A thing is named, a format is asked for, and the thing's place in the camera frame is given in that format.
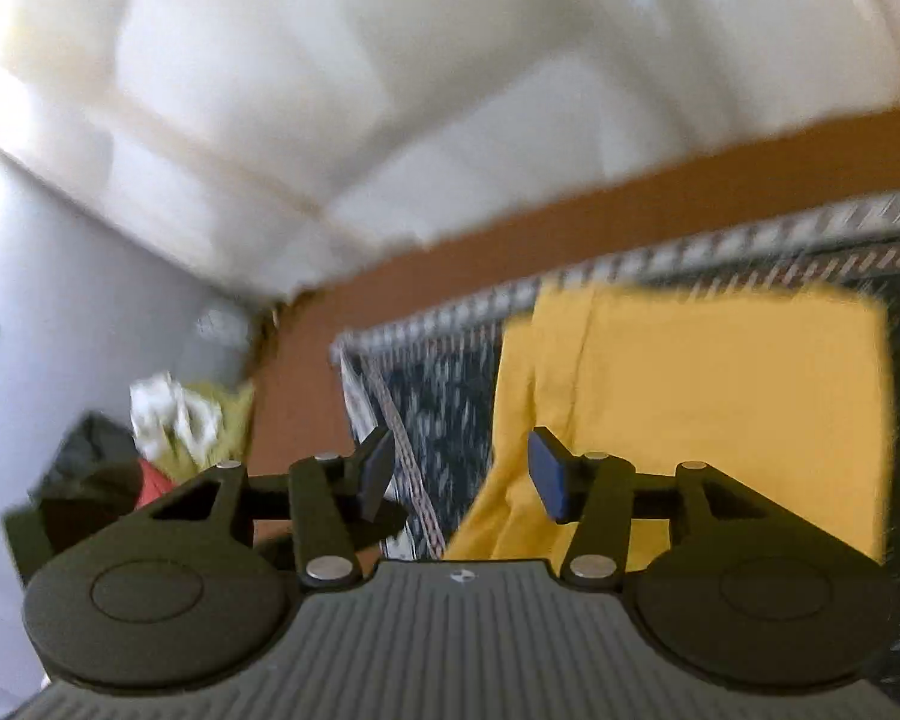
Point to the yellow shirt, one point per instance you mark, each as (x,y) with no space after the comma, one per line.
(720,405)

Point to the red cloth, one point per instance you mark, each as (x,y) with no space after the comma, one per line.
(154,484)

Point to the white sheer curtain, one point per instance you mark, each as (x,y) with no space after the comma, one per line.
(420,90)

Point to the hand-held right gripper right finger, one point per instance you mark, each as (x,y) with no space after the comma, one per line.
(551,474)

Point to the grey zigzag pillow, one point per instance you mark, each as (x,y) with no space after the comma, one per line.
(223,326)

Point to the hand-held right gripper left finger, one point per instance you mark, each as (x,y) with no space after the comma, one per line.
(375,469)

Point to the dark patterned blanket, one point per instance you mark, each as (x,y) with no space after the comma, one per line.
(450,405)

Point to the white cloth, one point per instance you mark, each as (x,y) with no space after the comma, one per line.
(165,405)

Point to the dark cloth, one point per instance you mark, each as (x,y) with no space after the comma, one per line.
(90,457)

